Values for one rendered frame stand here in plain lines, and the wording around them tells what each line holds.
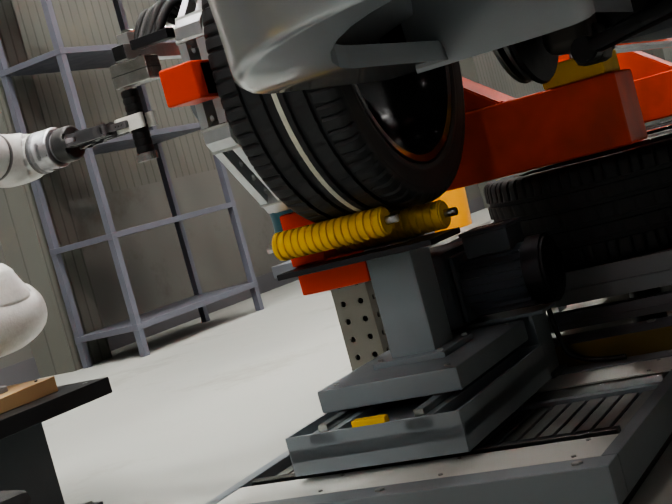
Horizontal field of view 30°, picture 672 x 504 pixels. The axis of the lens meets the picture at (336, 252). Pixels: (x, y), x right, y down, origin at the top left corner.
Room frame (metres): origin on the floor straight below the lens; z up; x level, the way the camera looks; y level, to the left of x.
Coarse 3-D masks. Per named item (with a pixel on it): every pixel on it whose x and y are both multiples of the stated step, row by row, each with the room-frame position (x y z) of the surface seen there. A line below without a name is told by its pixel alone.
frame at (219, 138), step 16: (192, 0) 2.42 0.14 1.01; (192, 16) 2.37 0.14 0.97; (176, 32) 2.37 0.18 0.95; (192, 32) 2.35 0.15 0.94; (192, 48) 2.39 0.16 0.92; (208, 112) 2.38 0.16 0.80; (224, 112) 2.35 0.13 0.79; (208, 128) 2.36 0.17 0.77; (224, 128) 2.35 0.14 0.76; (208, 144) 2.37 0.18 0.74; (224, 144) 2.36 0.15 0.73; (224, 160) 2.40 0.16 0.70; (240, 160) 2.44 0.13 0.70; (240, 176) 2.43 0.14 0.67; (256, 176) 2.47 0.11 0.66; (256, 192) 2.46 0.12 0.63; (272, 192) 2.46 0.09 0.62; (272, 208) 2.50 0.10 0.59; (288, 208) 2.49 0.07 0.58
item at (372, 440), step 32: (512, 352) 2.60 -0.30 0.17; (544, 352) 2.60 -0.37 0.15; (480, 384) 2.40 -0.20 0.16; (512, 384) 2.41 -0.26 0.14; (544, 384) 2.56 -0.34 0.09; (320, 416) 2.46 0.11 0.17; (352, 416) 2.37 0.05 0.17; (384, 416) 2.23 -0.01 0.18; (416, 416) 2.21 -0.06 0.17; (448, 416) 2.17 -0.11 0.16; (480, 416) 2.24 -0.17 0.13; (288, 448) 2.33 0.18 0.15; (320, 448) 2.30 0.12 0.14; (352, 448) 2.27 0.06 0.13; (384, 448) 2.24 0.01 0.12; (416, 448) 2.21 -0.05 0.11; (448, 448) 2.18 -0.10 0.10
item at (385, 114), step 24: (432, 72) 2.68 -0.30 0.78; (360, 96) 2.27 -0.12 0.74; (384, 96) 2.73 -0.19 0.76; (408, 96) 2.69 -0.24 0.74; (432, 96) 2.66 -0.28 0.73; (384, 120) 2.70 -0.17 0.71; (408, 120) 2.66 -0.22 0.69; (432, 120) 2.62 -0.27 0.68; (408, 144) 2.60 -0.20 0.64; (432, 144) 2.54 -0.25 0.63
